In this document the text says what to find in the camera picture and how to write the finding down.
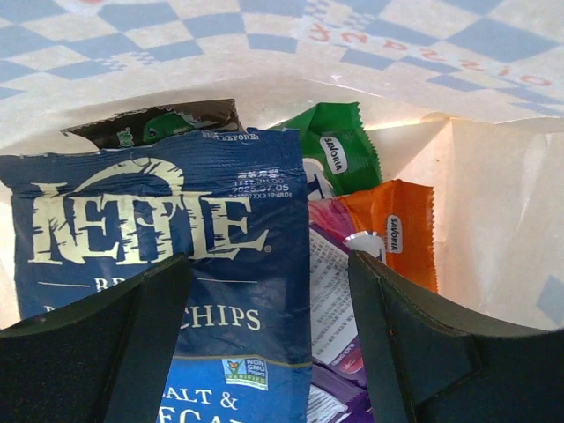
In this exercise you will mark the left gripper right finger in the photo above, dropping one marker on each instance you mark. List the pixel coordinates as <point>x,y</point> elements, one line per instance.
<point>429,359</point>

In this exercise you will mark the checkered paper bag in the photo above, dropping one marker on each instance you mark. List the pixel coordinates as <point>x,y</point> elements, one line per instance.
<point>465,96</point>

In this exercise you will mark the dark green snack packet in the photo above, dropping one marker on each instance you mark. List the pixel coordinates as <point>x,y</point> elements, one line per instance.
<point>148,126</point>

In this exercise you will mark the orange Savoria snack packet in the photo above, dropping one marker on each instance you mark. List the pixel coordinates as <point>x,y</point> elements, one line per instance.
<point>393,223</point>

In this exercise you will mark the blue kettle chips bag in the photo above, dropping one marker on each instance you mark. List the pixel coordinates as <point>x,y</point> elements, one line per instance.
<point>236,204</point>

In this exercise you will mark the purple candy bag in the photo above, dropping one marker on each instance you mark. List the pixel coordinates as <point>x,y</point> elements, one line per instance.
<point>338,392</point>

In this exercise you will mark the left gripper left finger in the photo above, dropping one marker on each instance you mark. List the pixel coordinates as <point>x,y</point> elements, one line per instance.
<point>104,358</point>

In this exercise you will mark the green Savoria snack packet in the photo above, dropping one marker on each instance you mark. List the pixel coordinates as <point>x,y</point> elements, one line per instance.
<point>338,156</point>

